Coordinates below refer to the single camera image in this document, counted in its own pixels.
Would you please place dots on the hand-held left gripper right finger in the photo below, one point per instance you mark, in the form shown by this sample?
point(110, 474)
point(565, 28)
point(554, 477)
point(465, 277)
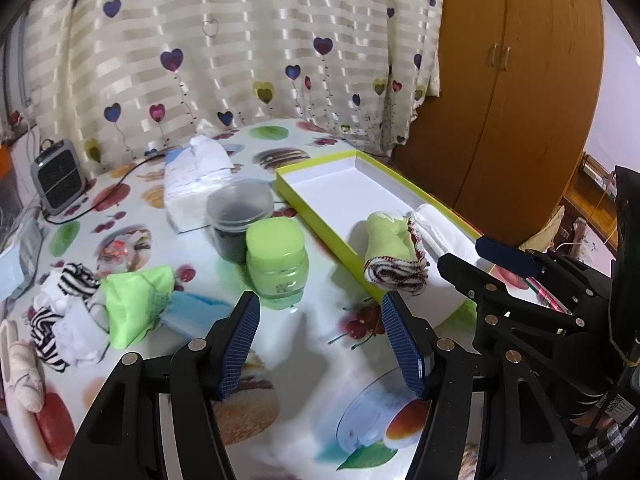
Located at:
point(400, 340)

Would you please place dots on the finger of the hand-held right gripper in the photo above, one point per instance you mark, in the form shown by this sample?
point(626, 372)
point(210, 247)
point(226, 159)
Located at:
point(502, 256)
point(490, 305)

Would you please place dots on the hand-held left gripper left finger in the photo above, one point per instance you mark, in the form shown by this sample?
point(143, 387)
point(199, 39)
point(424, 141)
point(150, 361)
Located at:
point(240, 340)

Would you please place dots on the lime green box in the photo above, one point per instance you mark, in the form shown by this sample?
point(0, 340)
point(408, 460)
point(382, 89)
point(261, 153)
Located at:
point(350, 195)

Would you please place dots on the black white striped sock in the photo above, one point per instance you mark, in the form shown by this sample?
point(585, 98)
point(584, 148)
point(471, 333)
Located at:
point(77, 277)
point(45, 342)

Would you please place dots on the beige sock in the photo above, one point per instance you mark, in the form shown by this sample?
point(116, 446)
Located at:
point(22, 375)

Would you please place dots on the person's right forearm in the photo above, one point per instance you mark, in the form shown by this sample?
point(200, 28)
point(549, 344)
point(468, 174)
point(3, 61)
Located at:
point(610, 447)

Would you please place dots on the light blue cloth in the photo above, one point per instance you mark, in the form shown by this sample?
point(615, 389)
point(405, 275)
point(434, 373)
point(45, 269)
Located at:
point(195, 310)

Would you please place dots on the rolled white cloth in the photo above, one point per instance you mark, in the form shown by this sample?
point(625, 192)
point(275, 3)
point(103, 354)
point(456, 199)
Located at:
point(445, 235)

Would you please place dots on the fruit print tablecloth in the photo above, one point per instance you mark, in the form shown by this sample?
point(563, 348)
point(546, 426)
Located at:
point(310, 340)

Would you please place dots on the light green jar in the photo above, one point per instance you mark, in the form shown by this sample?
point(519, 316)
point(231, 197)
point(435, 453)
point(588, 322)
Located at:
point(275, 255)

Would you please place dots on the green rolled sock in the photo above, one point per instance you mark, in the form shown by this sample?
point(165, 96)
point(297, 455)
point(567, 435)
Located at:
point(387, 240)

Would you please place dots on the light green sock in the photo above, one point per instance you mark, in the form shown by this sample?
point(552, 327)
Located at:
point(135, 305)

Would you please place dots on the dark jar with clear lid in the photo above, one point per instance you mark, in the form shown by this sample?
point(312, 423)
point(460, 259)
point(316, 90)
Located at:
point(235, 210)

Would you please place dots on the white blue tissue pack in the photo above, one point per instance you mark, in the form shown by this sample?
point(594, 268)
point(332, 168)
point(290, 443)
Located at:
point(190, 200)

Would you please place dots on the clear orange snack packet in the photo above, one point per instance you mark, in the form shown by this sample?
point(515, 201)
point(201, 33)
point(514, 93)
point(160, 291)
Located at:
point(119, 251)

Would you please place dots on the wooden wardrobe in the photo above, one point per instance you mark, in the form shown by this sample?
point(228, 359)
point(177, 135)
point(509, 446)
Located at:
point(525, 85)

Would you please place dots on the beige roll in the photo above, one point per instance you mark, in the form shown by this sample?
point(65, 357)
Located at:
point(30, 435)

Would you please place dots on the pale blue wipes pack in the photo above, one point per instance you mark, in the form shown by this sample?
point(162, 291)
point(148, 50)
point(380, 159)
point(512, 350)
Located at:
point(17, 265)

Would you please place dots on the grey space heater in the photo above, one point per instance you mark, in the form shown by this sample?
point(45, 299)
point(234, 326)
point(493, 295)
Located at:
point(57, 175)

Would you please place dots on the orange lidded storage box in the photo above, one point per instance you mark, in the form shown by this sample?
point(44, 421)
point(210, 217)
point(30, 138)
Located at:
point(5, 165)

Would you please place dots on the heart print curtain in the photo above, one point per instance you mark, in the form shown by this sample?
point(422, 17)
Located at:
point(250, 35)

